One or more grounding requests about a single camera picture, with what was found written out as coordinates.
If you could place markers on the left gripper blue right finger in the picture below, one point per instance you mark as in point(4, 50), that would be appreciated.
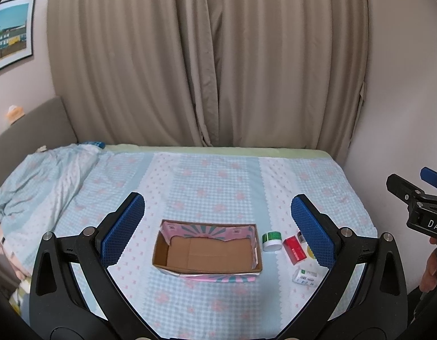
point(363, 295)

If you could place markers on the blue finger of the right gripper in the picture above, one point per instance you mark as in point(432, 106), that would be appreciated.
point(429, 176)
point(402, 189)

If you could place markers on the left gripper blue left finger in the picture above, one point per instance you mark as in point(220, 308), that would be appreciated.
point(73, 296)

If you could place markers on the white pill bottle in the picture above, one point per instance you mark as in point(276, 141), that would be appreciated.
point(305, 277)

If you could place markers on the yellow tape roll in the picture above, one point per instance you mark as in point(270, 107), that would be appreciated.
point(310, 253)

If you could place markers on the red rectangular box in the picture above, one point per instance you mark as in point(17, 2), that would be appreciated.
point(294, 250)

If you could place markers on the green white round jar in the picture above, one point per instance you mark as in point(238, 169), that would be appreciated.
point(271, 241)

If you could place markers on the red silver small jar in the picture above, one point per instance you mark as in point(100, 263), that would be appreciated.
point(300, 237)

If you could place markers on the right hand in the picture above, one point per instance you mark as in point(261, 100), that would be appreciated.
point(429, 277)

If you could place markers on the light blue blanket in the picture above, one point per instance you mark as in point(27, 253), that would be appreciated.
point(34, 196)

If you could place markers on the open cardboard box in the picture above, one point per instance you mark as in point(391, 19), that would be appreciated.
point(208, 252)

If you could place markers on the green mattress edge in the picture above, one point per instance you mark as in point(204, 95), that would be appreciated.
point(231, 151)

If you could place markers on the blue item behind blanket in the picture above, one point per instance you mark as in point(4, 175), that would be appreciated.
point(99, 144)

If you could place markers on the beige curtain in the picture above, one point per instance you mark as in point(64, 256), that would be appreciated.
point(242, 73)

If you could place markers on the grey headboard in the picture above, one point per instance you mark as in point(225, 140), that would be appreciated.
point(47, 125)

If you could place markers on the plush toy on headboard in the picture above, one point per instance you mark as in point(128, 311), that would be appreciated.
point(14, 113)

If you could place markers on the framed picture on wall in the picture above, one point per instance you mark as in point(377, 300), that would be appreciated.
point(16, 31)

